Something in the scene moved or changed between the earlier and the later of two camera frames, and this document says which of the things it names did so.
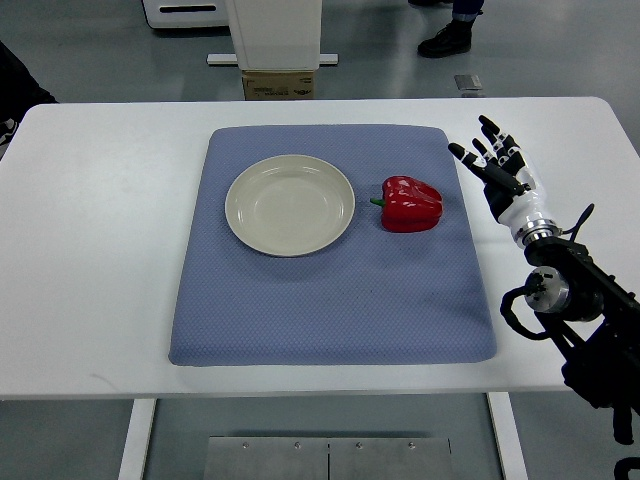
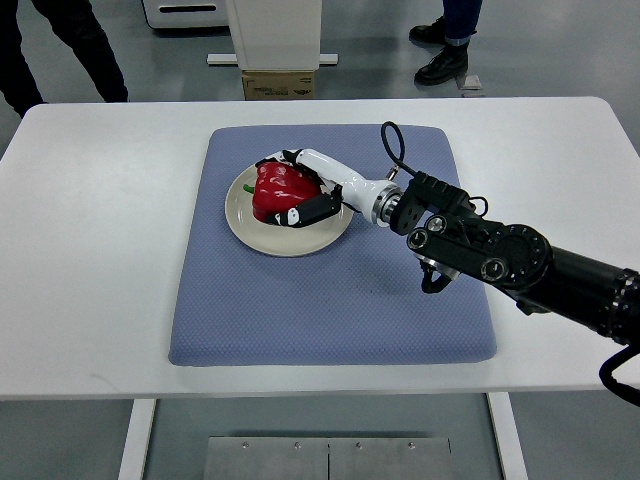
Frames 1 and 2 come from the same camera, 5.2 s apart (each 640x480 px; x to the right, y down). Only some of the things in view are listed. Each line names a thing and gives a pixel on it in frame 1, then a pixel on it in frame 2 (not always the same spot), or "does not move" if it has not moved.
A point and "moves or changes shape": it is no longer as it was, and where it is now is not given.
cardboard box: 273,85 does not move
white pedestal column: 276,35 does not move
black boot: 454,38 to 450,63
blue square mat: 375,297 does not move
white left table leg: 131,467 does not move
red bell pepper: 409,205 moves or changes shape
